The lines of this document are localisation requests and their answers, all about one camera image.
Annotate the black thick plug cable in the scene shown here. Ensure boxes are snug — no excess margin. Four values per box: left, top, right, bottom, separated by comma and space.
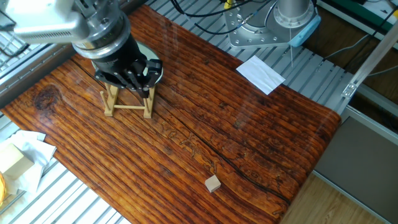
169, 0, 252, 19

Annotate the wooden peg dish rack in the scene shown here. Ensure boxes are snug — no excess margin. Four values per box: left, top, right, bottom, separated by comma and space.
99, 82, 156, 119

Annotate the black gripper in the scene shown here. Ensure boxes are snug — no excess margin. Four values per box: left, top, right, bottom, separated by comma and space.
92, 39, 164, 99

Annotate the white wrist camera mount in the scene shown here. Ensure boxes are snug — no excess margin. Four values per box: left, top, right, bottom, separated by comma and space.
5, 0, 91, 45

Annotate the black usb cable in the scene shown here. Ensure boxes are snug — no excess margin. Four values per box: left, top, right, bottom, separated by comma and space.
0, 43, 30, 58

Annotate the aluminium frame post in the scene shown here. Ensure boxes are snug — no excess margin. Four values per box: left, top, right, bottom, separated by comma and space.
341, 22, 398, 99

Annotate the yellow object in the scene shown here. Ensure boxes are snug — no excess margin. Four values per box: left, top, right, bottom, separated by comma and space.
0, 172, 7, 208

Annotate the large wooden block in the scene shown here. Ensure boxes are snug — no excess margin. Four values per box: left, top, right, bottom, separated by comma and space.
0, 142, 35, 180

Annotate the small wooden cube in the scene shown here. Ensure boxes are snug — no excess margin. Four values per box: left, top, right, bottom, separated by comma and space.
204, 174, 222, 194

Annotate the white paper sheet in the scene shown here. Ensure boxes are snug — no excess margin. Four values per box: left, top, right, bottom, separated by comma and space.
236, 55, 286, 96

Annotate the grey board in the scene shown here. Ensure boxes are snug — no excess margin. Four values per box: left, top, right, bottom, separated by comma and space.
313, 116, 398, 224

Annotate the crumpled white cloth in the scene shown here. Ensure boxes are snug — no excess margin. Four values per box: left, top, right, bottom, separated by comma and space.
0, 129, 58, 195

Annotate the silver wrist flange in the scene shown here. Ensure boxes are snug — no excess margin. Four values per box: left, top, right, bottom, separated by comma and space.
71, 0, 132, 60

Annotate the black metal plug cable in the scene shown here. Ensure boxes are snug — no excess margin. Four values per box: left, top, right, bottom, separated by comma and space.
194, 0, 277, 35

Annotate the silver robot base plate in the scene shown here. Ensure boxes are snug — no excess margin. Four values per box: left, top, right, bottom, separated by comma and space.
223, 7, 295, 49

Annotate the wood grain table mat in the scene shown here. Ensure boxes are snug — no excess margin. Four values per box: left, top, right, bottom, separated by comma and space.
1, 4, 342, 224

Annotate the pale green round plate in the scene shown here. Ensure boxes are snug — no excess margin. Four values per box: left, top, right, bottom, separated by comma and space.
91, 40, 164, 85

